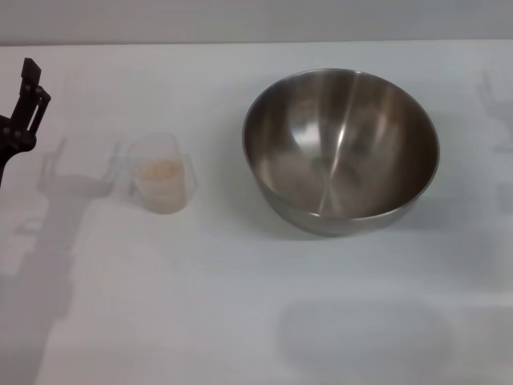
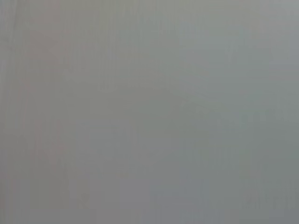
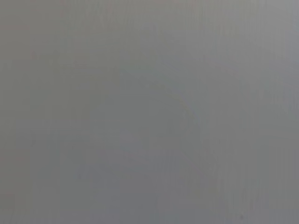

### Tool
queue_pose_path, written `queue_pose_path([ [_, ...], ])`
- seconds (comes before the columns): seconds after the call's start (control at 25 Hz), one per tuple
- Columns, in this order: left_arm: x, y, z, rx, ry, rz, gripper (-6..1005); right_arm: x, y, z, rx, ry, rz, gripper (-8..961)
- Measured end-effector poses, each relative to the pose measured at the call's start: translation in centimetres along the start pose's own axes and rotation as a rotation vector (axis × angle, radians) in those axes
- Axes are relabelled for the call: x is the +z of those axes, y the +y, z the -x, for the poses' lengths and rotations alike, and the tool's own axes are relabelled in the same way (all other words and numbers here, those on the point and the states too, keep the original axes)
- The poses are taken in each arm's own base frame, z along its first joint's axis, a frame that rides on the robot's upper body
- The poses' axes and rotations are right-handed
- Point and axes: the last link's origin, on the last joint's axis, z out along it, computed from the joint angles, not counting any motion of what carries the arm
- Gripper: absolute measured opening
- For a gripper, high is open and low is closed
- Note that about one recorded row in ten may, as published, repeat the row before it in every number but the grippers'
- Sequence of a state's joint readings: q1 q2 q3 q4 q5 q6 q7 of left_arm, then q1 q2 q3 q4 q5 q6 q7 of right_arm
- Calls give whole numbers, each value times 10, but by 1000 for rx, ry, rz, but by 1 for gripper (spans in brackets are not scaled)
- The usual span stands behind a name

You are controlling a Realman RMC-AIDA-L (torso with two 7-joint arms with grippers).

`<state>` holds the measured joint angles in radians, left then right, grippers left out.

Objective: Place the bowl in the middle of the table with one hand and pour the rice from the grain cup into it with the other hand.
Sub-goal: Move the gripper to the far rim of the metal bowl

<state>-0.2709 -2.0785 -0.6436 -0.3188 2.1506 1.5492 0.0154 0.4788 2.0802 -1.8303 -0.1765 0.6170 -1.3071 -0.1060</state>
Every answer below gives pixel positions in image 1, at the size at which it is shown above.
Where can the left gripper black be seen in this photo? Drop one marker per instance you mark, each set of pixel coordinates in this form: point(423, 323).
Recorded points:
point(12, 140)

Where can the white rice grains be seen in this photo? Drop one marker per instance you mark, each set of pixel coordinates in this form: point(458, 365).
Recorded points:
point(159, 170)

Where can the clear plastic measuring cup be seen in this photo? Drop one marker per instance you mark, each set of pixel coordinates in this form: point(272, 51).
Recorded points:
point(160, 176)

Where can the stainless steel mixing bowl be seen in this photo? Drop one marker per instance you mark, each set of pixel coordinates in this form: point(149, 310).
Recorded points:
point(340, 152)

